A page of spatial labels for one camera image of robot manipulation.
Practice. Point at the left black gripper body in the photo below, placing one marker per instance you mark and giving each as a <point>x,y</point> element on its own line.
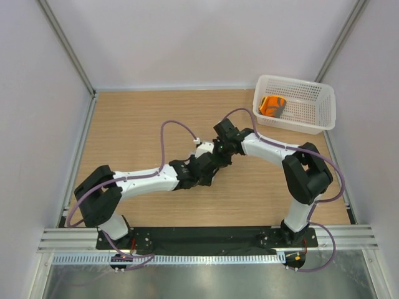
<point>205,180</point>

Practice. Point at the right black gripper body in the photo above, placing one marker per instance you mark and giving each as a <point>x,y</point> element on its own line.
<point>222,151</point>

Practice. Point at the orange grey giraffe towel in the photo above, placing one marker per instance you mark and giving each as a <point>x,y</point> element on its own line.
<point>272,106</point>

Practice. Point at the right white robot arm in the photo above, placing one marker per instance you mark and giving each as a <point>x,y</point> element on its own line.
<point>306,173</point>

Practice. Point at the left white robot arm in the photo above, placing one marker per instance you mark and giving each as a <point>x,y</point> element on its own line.
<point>101,193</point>

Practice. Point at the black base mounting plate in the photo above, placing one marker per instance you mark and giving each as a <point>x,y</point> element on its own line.
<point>211,241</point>

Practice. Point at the white perforated plastic basket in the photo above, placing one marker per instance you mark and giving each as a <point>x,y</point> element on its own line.
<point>310,107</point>

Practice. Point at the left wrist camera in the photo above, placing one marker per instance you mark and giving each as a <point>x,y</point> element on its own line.
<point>204,147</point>

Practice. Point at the white slotted cable duct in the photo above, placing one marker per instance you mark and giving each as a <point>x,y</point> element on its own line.
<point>111,259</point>

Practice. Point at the aluminium rail front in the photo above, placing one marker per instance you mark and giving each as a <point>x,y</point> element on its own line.
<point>347,237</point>

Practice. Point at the right aluminium frame post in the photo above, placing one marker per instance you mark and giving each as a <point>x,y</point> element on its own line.
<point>345,32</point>

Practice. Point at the aluminium frame post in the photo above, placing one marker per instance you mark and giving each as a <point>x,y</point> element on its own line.
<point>345,32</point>
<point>65,44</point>

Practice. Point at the left aluminium frame post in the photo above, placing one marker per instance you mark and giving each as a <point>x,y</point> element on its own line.
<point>65,44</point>

